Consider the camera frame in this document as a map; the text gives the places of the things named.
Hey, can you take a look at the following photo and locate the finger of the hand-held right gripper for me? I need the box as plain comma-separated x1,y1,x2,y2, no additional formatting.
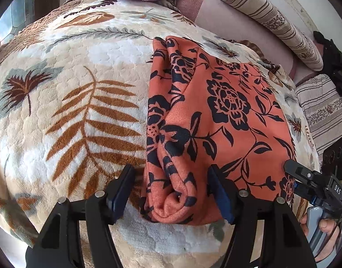
293,183,321,205
283,159,328,186

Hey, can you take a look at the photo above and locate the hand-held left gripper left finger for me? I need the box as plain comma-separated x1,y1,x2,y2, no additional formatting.
25,164,136,268

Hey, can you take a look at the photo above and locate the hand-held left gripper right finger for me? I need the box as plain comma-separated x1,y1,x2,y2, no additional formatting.
207,164,318,268

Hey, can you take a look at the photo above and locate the orange black floral garment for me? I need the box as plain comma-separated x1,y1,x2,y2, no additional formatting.
140,36,297,226

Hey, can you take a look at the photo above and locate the person's right hand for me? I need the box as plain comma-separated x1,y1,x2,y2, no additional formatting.
300,214,342,266

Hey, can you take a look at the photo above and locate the striped floral cushion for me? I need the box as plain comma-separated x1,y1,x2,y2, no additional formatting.
295,74,342,146

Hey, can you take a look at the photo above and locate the dark cloth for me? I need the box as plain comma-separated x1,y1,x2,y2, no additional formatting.
313,31,342,97

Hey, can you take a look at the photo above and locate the cream leaf print blanket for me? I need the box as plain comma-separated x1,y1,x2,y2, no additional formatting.
0,0,318,268

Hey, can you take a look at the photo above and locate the mauve bed sheet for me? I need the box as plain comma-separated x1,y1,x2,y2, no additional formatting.
174,0,314,84

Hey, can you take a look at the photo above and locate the striped bolster pillow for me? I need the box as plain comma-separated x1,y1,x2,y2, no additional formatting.
214,0,324,71

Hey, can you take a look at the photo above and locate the window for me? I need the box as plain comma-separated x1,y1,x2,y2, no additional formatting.
0,0,34,53

